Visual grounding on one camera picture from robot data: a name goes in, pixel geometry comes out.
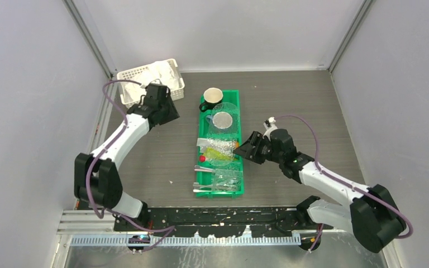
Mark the white slotted cable duct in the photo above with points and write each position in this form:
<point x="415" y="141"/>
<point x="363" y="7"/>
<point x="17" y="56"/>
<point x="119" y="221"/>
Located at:
<point x="145" y="240"/>

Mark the clear oval textured tray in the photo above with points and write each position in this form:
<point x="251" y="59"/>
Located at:
<point x="231" y="133"/>

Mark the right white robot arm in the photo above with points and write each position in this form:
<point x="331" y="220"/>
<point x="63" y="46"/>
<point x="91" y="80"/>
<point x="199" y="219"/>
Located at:
<point x="369" y="213"/>

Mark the yellow toothpaste tube red cap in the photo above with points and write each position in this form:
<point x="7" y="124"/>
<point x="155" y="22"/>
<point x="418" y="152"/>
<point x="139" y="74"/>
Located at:
<point x="210" y="154"/>

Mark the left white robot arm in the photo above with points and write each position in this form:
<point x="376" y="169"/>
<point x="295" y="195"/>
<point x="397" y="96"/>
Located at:
<point x="96" y="177"/>

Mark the blue mug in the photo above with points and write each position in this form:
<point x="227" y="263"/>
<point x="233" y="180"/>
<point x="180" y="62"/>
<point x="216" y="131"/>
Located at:
<point x="220" y="120"/>

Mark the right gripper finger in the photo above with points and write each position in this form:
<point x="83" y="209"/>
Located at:
<point x="249" y="153"/>
<point x="253" y="140"/>

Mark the white toothpaste tube orange cap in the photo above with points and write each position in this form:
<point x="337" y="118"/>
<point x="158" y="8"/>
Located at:
<point x="208" y="142"/>

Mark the green compartment organizer bin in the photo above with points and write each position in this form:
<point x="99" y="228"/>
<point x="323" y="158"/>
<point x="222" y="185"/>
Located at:
<point x="204" y="180"/>

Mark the black mug cream inside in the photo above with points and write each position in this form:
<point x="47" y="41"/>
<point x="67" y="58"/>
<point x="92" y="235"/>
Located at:
<point x="212" y="97"/>

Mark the white cloth in basket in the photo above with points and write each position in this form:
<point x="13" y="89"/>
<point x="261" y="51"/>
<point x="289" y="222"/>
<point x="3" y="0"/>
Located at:
<point x="162" y="72"/>

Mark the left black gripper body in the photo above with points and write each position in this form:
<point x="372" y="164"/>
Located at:
<point x="169" y="113"/>

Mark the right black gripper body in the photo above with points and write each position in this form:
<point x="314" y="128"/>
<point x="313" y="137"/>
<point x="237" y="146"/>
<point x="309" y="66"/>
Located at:
<point x="265" y="148"/>

